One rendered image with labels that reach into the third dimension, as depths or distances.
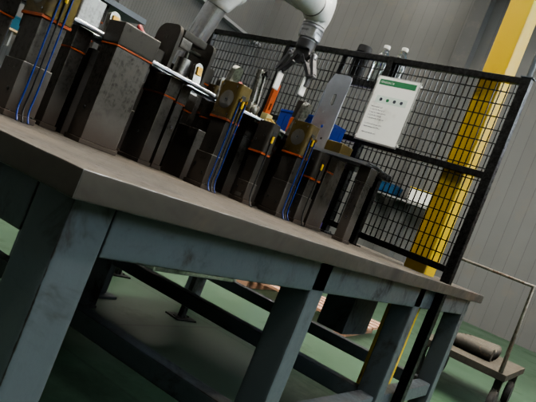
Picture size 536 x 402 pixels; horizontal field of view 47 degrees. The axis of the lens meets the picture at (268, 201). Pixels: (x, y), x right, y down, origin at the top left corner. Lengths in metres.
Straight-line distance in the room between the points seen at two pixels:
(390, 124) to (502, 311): 9.17
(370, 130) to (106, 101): 1.44
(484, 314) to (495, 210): 1.89
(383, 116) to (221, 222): 1.84
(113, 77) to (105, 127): 0.13
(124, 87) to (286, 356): 0.81
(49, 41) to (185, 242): 0.69
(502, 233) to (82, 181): 11.24
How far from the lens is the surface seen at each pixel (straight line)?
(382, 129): 2.76
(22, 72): 1.52
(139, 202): 0.86
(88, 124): 1.64
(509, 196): 11.94
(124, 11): 2.22
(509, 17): 2.78
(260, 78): 2.49
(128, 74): 1.68
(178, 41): 2.20
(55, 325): 0.91
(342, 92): 2.58
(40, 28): 1.53
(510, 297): 11.71
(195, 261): 1.07
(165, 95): 1.94
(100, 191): 0.81
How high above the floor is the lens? 0.75
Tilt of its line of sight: level
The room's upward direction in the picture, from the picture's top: 22 degrees clockwise
